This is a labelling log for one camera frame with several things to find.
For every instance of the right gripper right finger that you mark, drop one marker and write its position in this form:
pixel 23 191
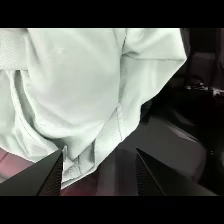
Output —
pixel 160 180

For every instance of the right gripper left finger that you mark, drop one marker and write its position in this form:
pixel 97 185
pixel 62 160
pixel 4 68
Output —
pixel 36 178

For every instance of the pale green T-shirt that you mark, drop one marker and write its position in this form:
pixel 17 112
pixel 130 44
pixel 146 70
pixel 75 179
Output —
pixel 83 86

